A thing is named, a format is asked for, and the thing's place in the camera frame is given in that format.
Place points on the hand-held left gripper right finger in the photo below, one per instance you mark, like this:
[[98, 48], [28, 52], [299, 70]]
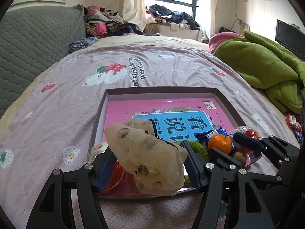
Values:
[[193, 169]]

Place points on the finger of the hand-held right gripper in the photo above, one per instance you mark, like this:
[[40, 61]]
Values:
[[224, 158], [247, 139]]

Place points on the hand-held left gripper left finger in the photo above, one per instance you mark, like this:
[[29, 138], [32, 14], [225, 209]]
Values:
[[106, 174]]

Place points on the red snack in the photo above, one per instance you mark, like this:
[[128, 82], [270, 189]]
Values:
[[116, 175], [249, 132]]

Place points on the brown walnut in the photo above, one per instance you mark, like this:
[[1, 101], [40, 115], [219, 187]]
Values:
[[239, 158]]

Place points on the orange mandarin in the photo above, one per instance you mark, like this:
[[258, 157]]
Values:
[[219, 143]]

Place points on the blue biscuit packet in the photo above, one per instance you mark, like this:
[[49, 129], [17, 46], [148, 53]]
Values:
[[206, 136]]

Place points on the dark cardboard box tray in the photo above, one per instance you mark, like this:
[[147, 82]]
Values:
[[100, 114]]

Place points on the red white blue candy packet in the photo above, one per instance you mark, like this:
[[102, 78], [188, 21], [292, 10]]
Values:
[[294, 126]]

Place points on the pink and blue book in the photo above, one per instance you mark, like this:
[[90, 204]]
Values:
[[143, 107]]

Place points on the green quilt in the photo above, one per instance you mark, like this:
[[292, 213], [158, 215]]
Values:
[[262, 64]]

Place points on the pink strawberry printed bedsheet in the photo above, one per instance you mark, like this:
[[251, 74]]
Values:
[[59, 105]]

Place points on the pink pillow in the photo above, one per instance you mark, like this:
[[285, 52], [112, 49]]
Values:
[[221, 40]]

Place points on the black television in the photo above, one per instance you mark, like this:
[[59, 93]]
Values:
[[289, 39]]

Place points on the dark floral cloth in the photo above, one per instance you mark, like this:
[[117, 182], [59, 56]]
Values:
[[82, 44]]

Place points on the cream curtain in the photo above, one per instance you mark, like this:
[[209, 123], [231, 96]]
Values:
[[133, 4], [211, 9]]

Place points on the white air conditioner pipe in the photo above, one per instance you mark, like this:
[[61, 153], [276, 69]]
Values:
[[233, 2]]

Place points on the pile of dark clothes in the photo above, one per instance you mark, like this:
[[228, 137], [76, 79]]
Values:
[[171, 16]]

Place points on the grey quilted headboard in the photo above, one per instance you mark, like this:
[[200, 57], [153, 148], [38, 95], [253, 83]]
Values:
[[35, 45]]

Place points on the pile of mixed clothes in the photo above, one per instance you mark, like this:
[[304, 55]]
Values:
[[107, 22]]

